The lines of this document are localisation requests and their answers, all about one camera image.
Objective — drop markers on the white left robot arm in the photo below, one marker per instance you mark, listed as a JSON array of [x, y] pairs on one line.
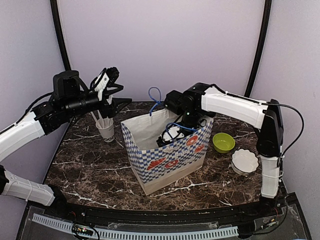
[[42, 119]]

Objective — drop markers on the grey slotted cable duct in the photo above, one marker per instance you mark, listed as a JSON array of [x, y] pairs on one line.
[[121, 231]]

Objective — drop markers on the checkered blue paper bag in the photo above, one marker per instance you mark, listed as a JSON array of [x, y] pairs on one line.
[[156, 167]]

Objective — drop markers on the black front table rail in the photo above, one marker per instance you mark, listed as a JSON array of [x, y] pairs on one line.
[[238, 214]]

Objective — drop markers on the white scalloped ceramic bowl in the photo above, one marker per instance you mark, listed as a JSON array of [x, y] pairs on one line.
[[244, 162]]

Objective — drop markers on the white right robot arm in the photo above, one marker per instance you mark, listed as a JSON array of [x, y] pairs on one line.
[[265, 116]]

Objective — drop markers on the black left frame post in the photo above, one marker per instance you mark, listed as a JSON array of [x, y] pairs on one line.
[[59, 34]]

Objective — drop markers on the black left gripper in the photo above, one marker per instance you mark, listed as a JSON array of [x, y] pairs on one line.
[[110, 109]]

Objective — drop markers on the black right frame post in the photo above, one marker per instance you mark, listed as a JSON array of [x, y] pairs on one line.
[[259, 48]]

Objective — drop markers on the black frame post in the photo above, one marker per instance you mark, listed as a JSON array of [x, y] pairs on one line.
[[259, 48], [59, 34]]

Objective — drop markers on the white cup holding straws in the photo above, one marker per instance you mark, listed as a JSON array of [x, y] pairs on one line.
[[106, 130]]

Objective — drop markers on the lime green bowl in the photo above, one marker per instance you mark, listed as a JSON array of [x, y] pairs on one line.
[[223, 142]]

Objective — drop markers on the bundle of white straws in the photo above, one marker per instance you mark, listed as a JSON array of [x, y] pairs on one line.
[[101, 120]]

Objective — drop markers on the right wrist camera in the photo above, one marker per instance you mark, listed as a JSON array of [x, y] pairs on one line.
[[179, 128]]

